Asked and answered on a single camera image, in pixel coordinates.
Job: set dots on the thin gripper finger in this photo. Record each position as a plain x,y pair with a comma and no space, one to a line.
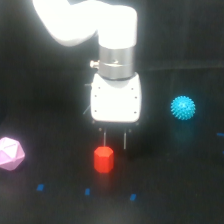
125,140
104,137

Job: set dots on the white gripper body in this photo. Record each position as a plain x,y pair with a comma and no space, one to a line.
115,101

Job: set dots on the red hexagonal block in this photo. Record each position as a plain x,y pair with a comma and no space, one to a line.
103,159

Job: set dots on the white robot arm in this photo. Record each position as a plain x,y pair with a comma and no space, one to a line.
114,25

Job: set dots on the blue tape marker middle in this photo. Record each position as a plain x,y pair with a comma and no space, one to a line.
87,191

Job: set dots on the blue tape marker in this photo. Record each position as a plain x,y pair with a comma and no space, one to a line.
133,197
220,134
87,191
40,187

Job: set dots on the blue spiky ball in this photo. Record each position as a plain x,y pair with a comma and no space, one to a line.
183,108

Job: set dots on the blue tape marker left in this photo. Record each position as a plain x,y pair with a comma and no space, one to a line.
40,187

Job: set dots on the black backdrop curtain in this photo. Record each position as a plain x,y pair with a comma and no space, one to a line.
171,33

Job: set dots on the blue tape marker far right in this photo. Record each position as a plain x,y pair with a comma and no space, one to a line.
220,134

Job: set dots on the pink polyhedron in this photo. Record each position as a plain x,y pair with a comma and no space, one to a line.
11,154

